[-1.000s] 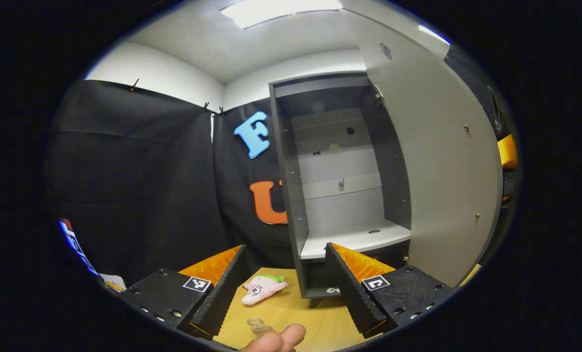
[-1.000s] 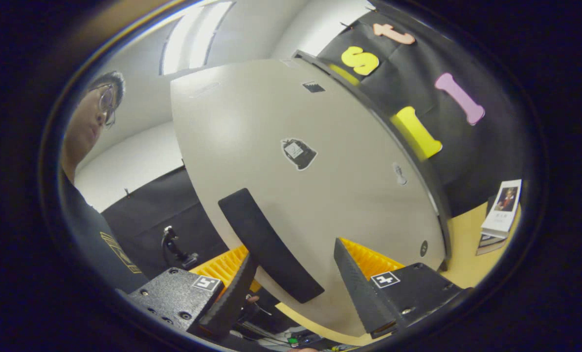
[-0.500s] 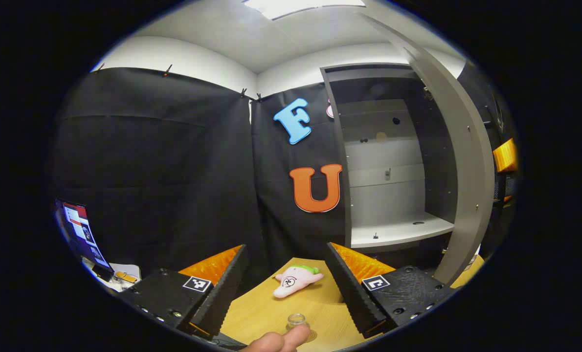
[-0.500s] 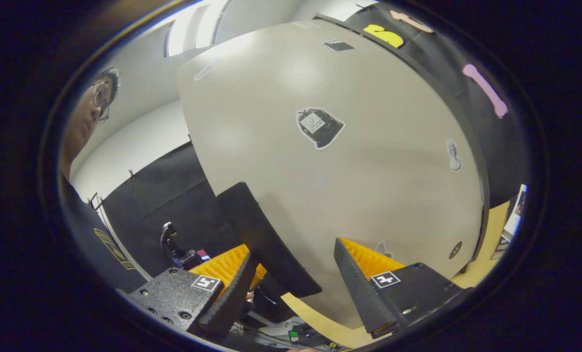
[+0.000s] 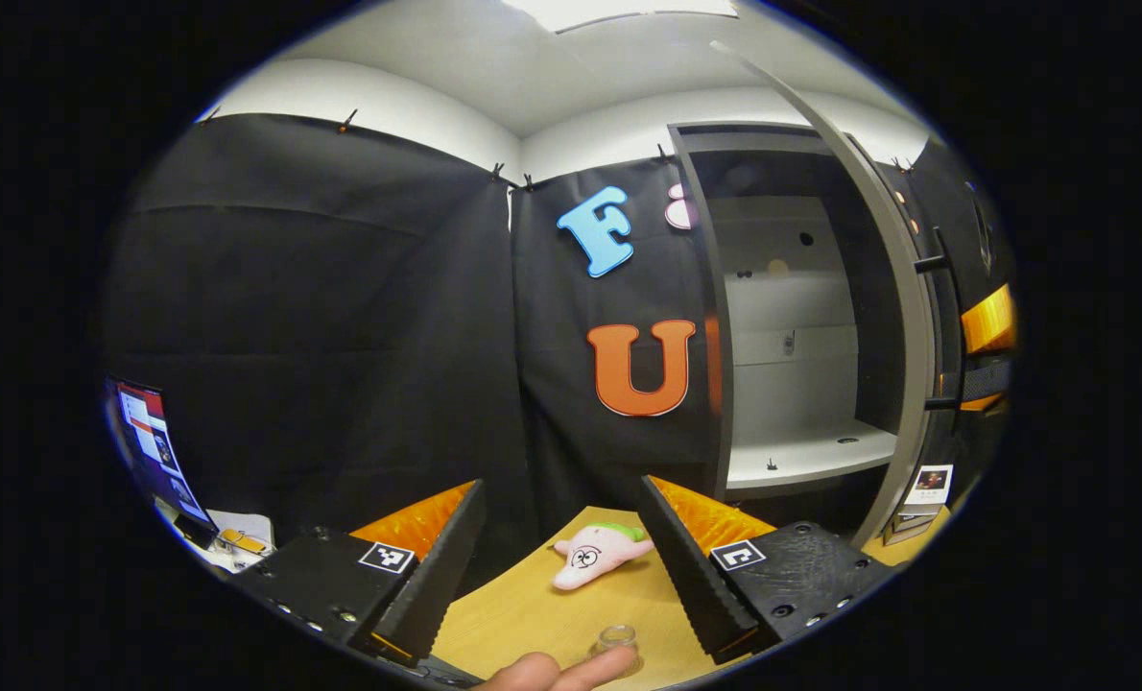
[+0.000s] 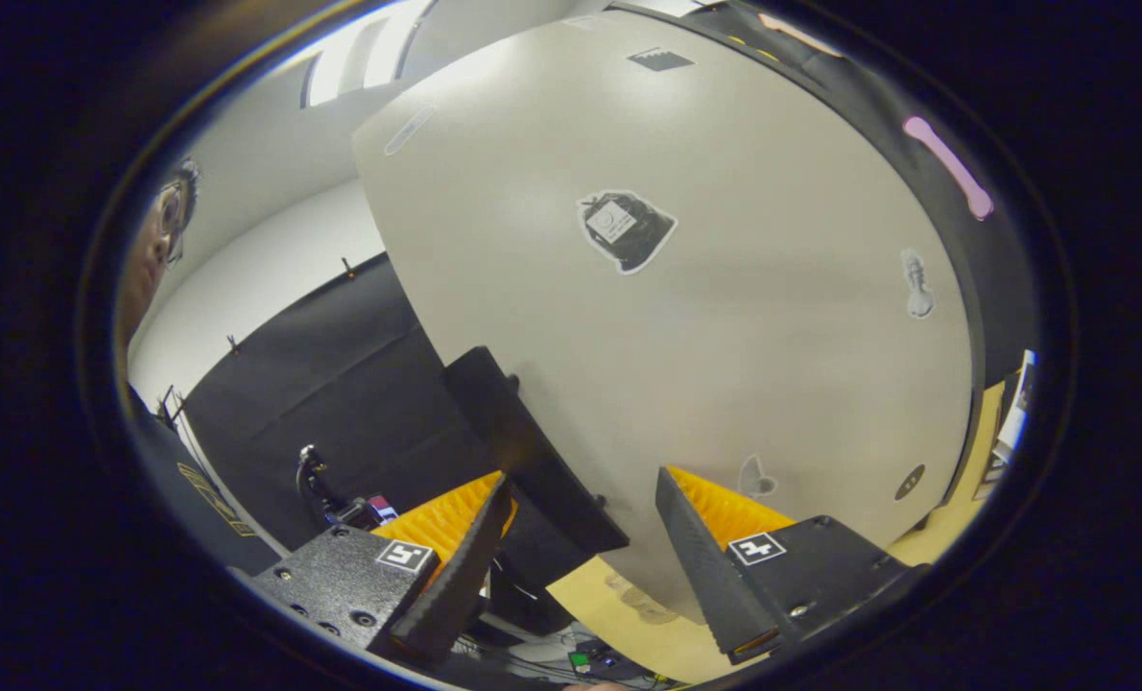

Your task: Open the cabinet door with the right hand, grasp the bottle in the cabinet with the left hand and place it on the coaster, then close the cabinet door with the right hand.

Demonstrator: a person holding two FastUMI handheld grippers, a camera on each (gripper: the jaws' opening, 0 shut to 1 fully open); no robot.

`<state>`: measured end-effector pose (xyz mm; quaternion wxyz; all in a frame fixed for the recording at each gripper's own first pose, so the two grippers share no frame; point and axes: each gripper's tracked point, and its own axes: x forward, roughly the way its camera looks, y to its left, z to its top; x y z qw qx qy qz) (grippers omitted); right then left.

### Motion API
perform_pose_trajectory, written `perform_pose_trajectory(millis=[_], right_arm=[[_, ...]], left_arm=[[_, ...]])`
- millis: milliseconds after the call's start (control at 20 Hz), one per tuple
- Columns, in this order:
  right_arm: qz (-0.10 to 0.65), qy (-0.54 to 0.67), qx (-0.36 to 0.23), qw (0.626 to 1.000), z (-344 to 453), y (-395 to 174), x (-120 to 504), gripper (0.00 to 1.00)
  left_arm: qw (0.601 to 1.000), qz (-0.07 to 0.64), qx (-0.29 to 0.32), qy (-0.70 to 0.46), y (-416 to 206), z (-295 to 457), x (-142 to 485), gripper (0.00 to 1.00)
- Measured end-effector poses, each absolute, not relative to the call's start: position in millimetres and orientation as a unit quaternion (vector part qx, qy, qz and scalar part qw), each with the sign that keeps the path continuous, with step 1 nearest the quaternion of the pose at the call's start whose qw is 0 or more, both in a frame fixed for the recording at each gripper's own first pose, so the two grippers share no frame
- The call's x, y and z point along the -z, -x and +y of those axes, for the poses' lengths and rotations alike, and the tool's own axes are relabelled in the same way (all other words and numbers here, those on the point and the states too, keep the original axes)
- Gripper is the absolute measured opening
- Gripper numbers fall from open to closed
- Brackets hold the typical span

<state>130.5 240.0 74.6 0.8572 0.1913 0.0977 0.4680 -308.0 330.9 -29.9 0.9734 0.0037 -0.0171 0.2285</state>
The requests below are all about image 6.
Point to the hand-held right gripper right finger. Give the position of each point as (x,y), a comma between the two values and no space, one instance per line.
(715,585)

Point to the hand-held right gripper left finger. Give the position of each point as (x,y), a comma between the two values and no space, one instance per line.
(456,585)

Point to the grey cabinet door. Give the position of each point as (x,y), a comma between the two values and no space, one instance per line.
(725,365)

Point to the dark book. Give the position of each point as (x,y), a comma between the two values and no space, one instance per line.
(991,477)

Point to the white book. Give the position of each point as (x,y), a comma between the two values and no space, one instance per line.
(1017,413)

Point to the ceiling light panel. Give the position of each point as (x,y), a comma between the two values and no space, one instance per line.
(369,53)

